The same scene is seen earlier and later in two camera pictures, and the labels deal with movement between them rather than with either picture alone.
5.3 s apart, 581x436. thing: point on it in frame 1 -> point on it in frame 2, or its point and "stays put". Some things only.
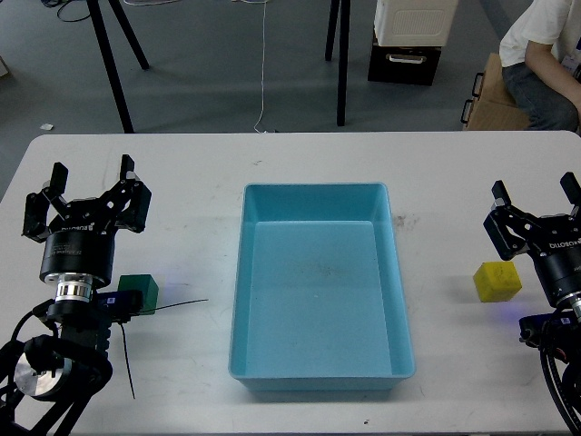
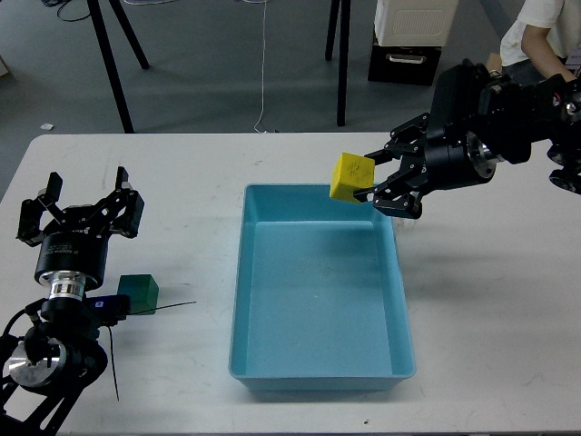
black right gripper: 555,239 -> 449,163
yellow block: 497,281 -> 351,173
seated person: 546,92 stays put
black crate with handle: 412,65 stays put
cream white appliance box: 414,23 stays put
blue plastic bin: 319,300 stays put
